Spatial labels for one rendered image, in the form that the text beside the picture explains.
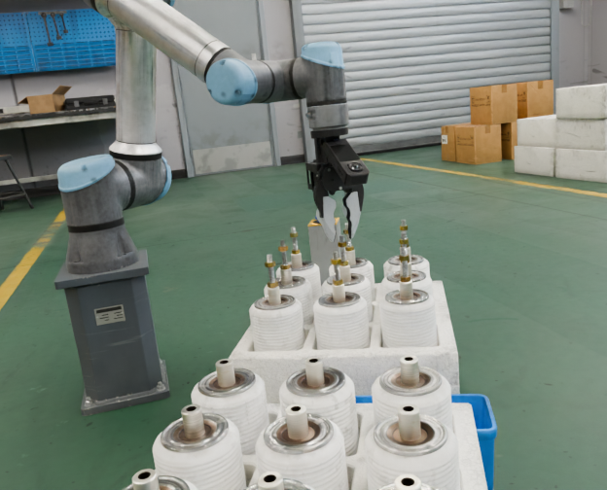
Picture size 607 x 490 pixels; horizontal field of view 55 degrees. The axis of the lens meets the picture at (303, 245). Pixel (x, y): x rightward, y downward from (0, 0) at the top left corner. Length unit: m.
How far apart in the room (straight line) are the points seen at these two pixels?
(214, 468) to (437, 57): 6.51
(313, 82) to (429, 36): 5.91
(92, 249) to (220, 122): 5.01
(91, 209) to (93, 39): 4.88
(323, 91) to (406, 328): 0.44
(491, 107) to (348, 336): 4.04
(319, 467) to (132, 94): 0.94
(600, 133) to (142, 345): 2.96
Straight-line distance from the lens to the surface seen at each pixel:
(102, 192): 1.27
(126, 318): 1.30
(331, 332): 1.02
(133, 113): 1.35
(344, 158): 1.05
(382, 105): 6.66
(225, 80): 1.00
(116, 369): 1.34
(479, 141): 4.89
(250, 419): 0.77
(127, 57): 1.34
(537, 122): 4.13
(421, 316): 1.00
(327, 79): 1.08
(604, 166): 3.71
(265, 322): 1.03
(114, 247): 1.28
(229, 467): 0.67
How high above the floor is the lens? 0.59
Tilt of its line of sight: 13 degrees down
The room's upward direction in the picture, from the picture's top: 6 degrees counter-clockwise
